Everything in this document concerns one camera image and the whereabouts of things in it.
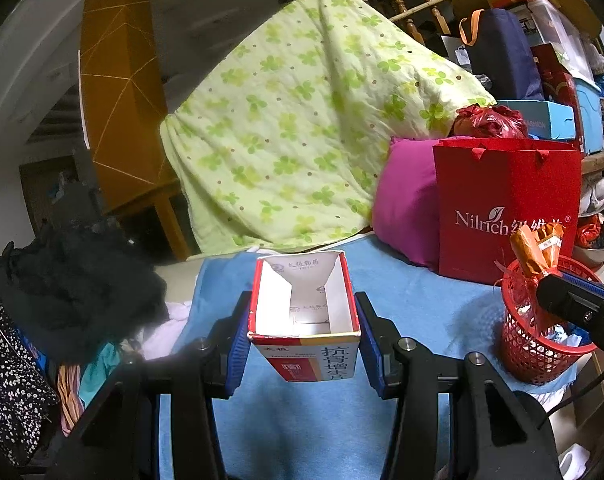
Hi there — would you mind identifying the blue plastic container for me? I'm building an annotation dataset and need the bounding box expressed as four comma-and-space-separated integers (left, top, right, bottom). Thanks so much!
572, 77, 604, 156

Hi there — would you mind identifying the white cloth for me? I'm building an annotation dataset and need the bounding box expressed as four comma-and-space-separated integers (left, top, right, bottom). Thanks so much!
142, 300, 198, 361

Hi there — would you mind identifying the dark red box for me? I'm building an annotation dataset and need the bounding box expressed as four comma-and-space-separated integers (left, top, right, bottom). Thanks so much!
529, 42, 588, 153

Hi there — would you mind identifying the teal cloth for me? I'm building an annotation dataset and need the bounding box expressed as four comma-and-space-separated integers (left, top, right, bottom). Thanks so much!
79, 342, 123, 406

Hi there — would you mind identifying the white and red carton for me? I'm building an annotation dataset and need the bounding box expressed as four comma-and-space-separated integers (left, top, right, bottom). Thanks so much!
247, 250, 361, 383

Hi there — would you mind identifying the blue cloth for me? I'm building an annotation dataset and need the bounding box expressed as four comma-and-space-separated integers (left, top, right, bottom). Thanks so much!
159, 235, 583, 480

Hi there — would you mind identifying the clear plastic box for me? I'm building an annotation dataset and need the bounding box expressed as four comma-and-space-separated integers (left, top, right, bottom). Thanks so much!
507, 0, 583, 81

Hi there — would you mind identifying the round wooden board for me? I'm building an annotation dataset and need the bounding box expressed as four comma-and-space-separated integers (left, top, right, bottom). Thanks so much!
452, 0, 603, 41

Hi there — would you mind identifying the light blue cardboard box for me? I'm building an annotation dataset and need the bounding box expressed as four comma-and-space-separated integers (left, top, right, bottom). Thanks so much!
492, 100, 578, 141

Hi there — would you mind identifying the metal basin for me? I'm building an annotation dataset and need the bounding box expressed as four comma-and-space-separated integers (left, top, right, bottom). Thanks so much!
572, 215, 604, 266

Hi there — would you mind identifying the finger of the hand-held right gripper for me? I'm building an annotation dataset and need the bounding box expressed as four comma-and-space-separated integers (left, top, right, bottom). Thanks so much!
562, 269, 604, 306
537, 274, 604, 343

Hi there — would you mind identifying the green clover blanket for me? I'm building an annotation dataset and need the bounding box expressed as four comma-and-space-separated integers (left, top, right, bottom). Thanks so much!
159, 0, 498, 256

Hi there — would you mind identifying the orange wooden cabinet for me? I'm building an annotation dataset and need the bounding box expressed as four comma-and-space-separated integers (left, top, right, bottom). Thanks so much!
77, 0, 193, 261

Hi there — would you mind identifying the black cable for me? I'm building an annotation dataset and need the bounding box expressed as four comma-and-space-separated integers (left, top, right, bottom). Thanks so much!
547, 355, 604, 418

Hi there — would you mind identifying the navy bag with orange handles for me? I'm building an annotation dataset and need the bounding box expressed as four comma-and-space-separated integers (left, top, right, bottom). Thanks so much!
457, 7, 545, 103

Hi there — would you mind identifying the red mesh basket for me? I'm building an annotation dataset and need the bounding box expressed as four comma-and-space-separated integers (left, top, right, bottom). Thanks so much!
500, 255, 603, 386

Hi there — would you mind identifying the red plastic bag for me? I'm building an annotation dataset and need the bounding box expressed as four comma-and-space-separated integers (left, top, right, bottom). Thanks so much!
449, 104, 530, 140

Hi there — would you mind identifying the red paper bag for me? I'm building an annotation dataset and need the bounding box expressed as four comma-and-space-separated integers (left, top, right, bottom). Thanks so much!
433, 137, 583, 286

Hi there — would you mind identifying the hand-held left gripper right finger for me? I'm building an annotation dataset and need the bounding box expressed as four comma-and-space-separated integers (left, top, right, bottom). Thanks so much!
354, 291, 563, 480

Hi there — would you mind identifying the magenta pillow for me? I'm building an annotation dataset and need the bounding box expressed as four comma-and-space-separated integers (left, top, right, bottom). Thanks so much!
372, 135, 440, 268

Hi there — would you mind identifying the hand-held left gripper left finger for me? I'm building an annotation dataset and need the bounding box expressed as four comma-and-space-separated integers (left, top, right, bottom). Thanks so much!
47, 290, 255, 480

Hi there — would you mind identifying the orange snack wrapper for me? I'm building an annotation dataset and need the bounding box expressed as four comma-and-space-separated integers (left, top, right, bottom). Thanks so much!
509, 221, 567, 281

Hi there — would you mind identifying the black floral cloth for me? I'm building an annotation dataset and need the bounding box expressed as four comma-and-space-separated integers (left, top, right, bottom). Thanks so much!
0, 267, 60, 466

